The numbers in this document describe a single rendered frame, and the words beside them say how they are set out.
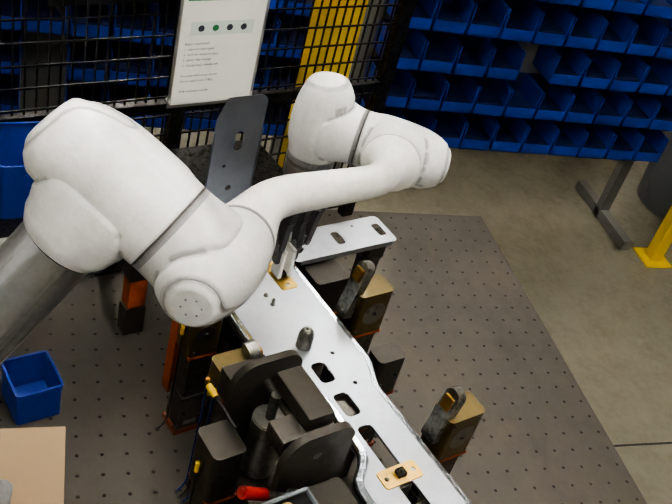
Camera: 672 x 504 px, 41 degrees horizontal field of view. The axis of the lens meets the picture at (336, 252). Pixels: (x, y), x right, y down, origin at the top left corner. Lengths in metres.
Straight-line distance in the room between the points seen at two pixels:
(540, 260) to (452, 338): 1.77
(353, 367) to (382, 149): 0.49
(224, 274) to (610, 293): 3.21
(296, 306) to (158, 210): 0.87
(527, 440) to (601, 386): 1.42
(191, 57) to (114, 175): 1.08
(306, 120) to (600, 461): 1.17
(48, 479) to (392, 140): 0.81
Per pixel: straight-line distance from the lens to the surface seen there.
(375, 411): 1.73
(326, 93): 1.55
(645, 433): 3.57
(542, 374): 2.44
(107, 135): 1.07
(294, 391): 1.46
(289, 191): 1.31
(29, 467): 1.61
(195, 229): 1.07
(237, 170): 1.97
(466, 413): 1.74
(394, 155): 1.51
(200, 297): 1.05
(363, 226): 2.17
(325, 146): 1.58
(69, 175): 1.07
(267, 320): 1.84
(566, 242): 4.34
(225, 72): 2.18
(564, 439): 2.31
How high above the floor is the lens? 2.24
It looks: 37 degrees down
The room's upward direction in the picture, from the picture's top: 17 degrees clockwise
